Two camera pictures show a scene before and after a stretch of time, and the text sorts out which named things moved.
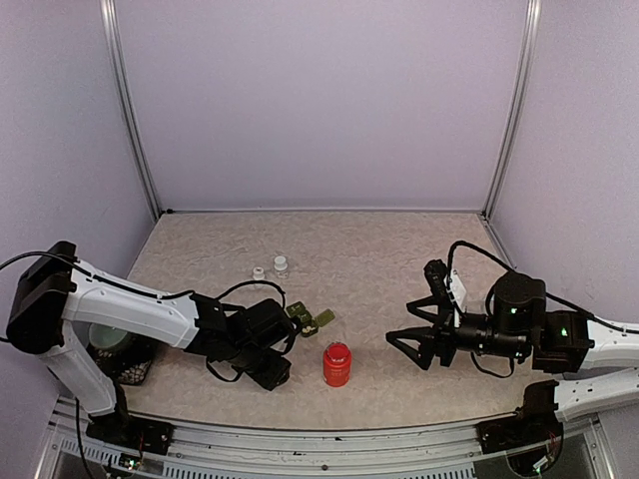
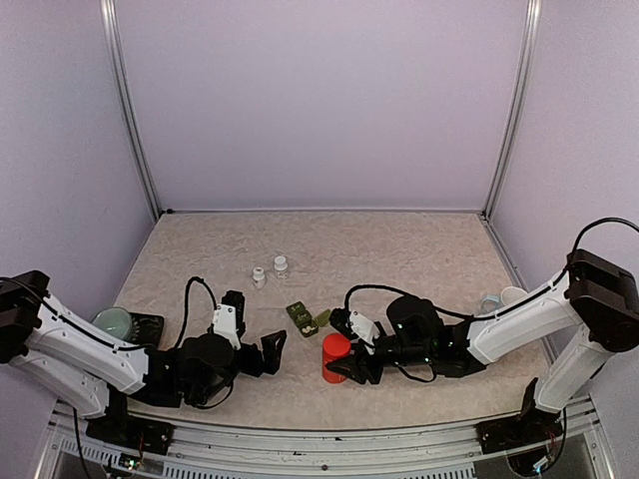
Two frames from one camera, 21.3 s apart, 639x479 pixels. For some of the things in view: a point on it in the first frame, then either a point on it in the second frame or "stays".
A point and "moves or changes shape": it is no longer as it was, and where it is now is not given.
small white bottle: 258,275 stays
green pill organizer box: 308,323 stays
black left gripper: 274,376 → 272,357
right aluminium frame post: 514,120 stays
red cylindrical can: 336,364 moves or changes shape
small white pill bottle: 281,266 stays
